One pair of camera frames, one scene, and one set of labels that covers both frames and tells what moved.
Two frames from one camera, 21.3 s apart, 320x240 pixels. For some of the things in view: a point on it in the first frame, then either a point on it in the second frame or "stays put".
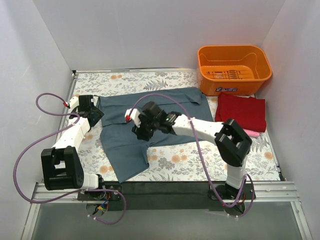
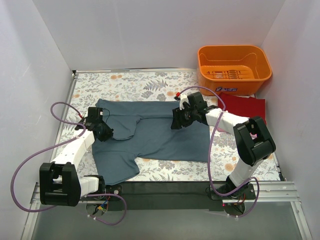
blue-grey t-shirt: [128, 153] stays put
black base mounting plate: [171, 196] stays put
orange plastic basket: [239, 69] stays put
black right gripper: [142, 130] → [182, 116]
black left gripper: [95, 116] → [104, 131]
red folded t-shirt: [249, 112] stays put
